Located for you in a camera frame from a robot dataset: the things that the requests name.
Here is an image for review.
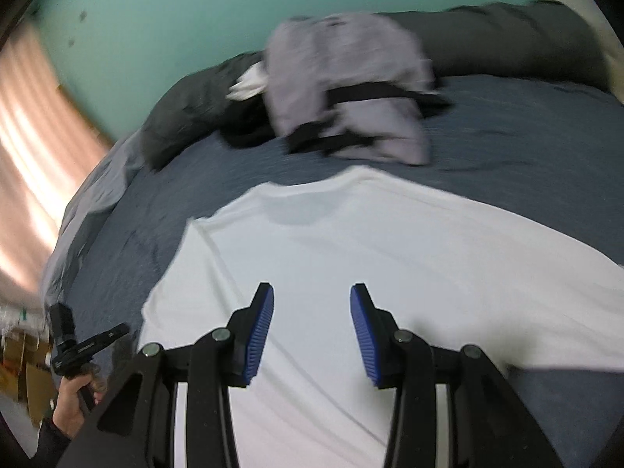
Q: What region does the brown cardboard box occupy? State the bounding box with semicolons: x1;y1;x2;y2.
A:
0;322;57;425

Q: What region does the white crumpled garment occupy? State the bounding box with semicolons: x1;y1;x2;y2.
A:
227;61;271;103

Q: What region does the black garment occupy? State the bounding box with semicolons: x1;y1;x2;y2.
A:
217;92;288;149

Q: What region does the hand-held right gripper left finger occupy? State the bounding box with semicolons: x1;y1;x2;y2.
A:
58;282;275;468

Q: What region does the person's left forearm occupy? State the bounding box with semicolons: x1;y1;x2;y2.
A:
27;417;74;464

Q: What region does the white long-sleeve shirt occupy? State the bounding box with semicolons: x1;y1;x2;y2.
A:
139;166;624;468

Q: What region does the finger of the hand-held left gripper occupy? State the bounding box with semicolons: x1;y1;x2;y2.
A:
77;323;131;355

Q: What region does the dark grey rolled duvet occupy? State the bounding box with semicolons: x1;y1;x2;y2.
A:
141;0;610;171

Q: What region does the light grey blanket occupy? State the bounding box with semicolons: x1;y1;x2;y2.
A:
41;134;142;303

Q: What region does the grey jacket with black trim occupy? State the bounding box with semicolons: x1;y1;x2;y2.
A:
266;12;452;167

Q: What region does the bed with blue-grey sheet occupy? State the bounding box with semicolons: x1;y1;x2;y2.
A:
63;75;624;468

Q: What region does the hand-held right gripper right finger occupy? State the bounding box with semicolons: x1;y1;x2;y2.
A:
349;283;567;468

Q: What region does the pink curtain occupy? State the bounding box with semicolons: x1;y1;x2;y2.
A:
0;24;115;298

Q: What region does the person's left hand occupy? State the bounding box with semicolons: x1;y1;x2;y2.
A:
51;374;106;438

